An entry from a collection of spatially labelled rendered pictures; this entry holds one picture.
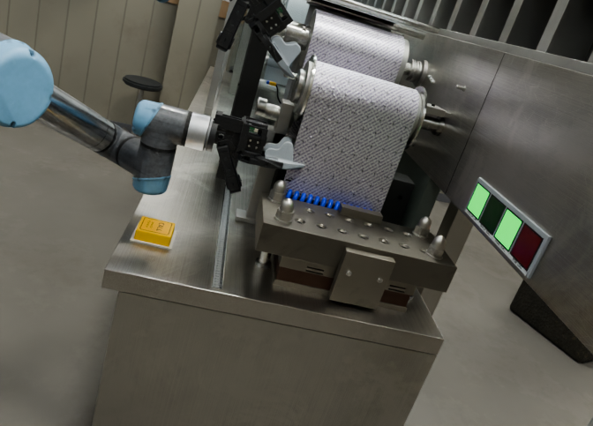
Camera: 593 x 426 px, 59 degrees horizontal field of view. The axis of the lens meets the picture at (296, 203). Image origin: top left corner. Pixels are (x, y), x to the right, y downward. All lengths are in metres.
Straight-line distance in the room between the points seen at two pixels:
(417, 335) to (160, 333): 0.49
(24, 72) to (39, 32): 3.80
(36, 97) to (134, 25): 3.68
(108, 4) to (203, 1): 0.76
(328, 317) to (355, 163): 0.35
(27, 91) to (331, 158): 0.61
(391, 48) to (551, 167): 0.64
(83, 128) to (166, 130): 0.16
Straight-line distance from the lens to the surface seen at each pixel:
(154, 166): 1.13
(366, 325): 1.05
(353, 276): 1.03
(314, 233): 1.00
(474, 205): 1.01
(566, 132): 0.87
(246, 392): 1.12
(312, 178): 1.16
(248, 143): 1.11
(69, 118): 1.11
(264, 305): 1.00
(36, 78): 0.86
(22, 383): 2.09
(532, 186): 0.89
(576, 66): 0.91
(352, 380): 1.13
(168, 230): 1.10
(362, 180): 1.18
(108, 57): 4.59
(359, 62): 1.36
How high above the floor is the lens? 1.42
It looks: 20 degrees down
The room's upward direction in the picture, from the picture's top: 18 degrees clockwise
